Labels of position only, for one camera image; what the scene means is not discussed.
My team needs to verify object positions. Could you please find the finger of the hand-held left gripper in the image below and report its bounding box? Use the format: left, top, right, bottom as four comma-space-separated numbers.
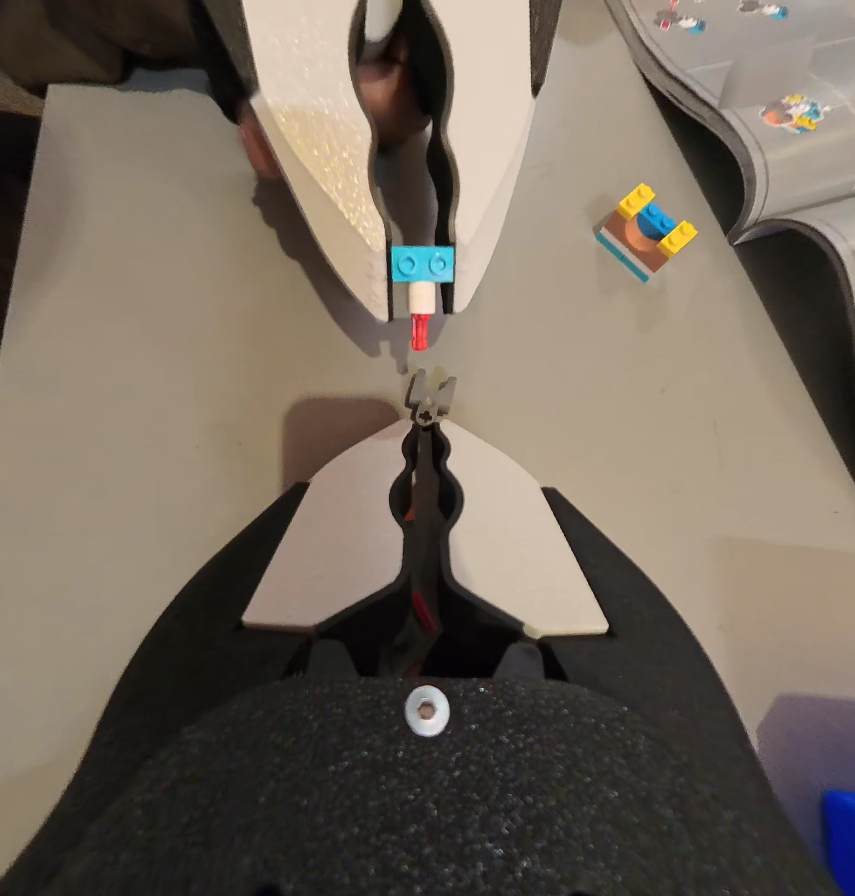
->
420, 0, 542, 317
240, 0, 392, 324

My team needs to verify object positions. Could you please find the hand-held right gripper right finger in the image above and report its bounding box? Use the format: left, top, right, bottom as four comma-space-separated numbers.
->
427, 418, 612, 639

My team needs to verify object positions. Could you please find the teal brick with red pin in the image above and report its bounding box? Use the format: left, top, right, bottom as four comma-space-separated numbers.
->
390, 245, 458, 352

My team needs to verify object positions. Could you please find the yellow blue brown brick assembly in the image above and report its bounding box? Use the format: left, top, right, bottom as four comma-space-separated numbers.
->
594, 182, 700, 284

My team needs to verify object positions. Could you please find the grey instruction booklet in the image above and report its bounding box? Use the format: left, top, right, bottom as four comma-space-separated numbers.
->
604, 0, 855, 522

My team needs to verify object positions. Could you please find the person's left hand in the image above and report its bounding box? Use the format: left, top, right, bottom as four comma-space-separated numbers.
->
237, 105, 285, 182

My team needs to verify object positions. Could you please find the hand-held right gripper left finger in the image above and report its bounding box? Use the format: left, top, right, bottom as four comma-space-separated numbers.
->
240, 418, 430, 632

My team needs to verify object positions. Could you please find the grey claw brick piece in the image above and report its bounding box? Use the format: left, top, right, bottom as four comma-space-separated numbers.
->
405, 368, 459, 428

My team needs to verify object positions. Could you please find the person's left forearm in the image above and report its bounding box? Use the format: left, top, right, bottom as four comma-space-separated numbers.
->
0, 0, 215, 95

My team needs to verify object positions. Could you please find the blue plastic bin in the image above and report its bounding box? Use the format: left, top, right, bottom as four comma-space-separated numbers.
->
821, 790, 855, 896

